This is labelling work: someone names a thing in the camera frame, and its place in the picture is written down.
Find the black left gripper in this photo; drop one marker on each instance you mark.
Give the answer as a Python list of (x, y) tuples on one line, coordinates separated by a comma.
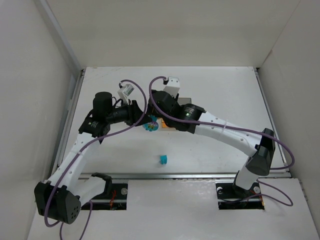
[(135, 113)]

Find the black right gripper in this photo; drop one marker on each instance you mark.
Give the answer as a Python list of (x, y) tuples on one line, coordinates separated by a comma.
[(155, 106)]

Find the yellow lego block bottom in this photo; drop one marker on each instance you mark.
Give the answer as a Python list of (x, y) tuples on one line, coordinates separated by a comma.
[(163, 159)]

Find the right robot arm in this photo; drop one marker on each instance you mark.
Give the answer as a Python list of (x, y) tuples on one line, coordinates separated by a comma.
[(196, 120)]

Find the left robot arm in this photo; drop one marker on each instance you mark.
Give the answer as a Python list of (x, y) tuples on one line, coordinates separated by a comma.
[(60, 197)]

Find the grey transparent container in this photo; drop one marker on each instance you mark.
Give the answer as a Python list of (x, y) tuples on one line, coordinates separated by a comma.
[(184, 100)]

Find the amber transparent container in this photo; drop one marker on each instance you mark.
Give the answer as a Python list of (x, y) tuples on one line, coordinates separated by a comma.
[(166, 127)]

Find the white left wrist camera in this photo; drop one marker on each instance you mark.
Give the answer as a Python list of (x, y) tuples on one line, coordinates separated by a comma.
[(125, 91)]

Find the aluminium front rail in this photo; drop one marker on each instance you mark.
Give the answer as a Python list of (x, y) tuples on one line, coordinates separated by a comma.
[(149, 176)]

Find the aluminium rail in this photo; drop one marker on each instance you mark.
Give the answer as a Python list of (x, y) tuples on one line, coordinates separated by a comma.
[(73, 86), (279, 147), (149, 176)]

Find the aluminium left rail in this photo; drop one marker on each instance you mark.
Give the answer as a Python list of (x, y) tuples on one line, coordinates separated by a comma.
[(73, 86)]

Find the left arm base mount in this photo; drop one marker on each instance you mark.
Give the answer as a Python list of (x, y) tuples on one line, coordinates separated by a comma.
[(114, 195)]

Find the aluminium right rail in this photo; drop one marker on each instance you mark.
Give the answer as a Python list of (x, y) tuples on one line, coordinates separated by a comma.
[(279, 147)]

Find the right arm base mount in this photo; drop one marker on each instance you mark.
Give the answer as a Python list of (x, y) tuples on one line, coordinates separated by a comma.
[(231, 197)]

